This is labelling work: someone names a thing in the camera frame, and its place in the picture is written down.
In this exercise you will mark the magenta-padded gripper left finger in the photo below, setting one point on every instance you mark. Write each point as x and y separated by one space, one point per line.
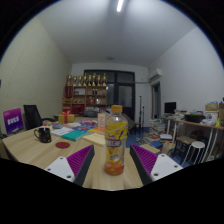
61 168

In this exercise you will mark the wooden shelf unit with trophies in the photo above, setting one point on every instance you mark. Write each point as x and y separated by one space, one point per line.
85 96

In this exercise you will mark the orange and white carton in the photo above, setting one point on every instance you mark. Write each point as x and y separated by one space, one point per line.
101 120

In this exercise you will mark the flat round red coaster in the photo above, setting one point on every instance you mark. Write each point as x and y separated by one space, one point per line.
62 145

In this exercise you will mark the black office chair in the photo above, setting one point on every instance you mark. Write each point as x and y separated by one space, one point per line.
31 116

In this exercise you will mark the white round stool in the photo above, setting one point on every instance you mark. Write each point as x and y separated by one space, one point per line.
197 145

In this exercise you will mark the yellow gift box red ribbon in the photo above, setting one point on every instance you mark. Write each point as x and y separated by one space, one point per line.
66 118

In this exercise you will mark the tan paper envelope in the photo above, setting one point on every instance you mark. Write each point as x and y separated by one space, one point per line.
95 139

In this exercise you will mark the teal book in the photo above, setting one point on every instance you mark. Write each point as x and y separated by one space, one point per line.
74 135

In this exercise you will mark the orange book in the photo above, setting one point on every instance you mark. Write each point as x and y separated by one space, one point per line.
97 130

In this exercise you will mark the black computer monitor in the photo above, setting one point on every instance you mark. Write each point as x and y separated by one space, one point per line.
170 107

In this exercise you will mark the black dotted mug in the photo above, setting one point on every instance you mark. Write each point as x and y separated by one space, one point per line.
45 135

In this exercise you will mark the yellow-labelled orange drink bottle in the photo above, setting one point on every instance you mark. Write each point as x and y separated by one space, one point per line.
115 146

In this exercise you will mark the wooden square stool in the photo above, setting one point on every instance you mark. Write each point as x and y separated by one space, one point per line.
185 140

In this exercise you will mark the ceiling tube light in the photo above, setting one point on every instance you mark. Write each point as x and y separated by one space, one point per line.
119 5

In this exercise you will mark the wooden side desk white legs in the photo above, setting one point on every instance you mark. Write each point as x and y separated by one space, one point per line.
200 124

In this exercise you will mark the white booklet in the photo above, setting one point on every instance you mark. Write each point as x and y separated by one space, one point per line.
61 131

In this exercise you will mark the white wall air conditioner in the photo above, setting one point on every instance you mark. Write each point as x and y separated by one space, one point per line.
155 74

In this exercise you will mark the stack of books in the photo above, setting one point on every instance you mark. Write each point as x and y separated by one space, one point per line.
156 128

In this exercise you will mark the dark framed glass door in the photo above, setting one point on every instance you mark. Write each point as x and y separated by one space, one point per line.
125 96

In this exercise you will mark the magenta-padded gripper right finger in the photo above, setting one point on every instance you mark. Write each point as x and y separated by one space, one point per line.
163 166

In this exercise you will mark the purple sign board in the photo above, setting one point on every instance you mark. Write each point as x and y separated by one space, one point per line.
13 120

